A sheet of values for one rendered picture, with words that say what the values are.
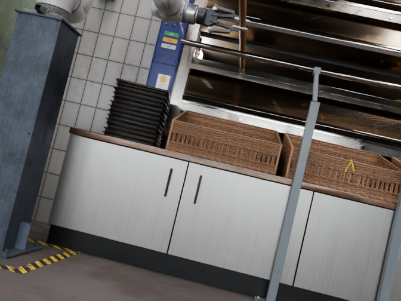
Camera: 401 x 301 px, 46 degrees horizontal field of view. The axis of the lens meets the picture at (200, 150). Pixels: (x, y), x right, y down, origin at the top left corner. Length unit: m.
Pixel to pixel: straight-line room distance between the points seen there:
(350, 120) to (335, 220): 0.79
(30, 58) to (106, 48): 0.95
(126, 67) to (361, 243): 1.67
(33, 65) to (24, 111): 0.19
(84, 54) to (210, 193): 1.28
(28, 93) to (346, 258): 1.58
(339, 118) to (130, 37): 1.34
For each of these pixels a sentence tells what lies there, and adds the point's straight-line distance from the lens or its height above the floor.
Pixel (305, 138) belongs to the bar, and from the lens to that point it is 2.23.
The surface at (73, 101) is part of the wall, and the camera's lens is 3.01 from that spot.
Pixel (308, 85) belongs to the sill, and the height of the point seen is 1.16.
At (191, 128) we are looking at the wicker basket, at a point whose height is 0.71.
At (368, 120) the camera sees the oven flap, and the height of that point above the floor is 1.03.
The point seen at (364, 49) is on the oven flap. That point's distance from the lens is 2.84.
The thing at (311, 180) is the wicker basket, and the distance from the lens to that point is 2.33.
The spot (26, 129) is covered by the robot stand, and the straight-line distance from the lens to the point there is 2.09.
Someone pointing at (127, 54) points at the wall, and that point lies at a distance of 2.98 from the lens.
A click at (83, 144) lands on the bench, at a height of 0.51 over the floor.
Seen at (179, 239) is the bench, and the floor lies 0.18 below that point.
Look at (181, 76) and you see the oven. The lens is 2.89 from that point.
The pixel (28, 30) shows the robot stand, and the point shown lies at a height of 0.92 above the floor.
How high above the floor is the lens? 0.50
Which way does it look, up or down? 3 degrees up
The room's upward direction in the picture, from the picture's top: 13 degrees clockwise
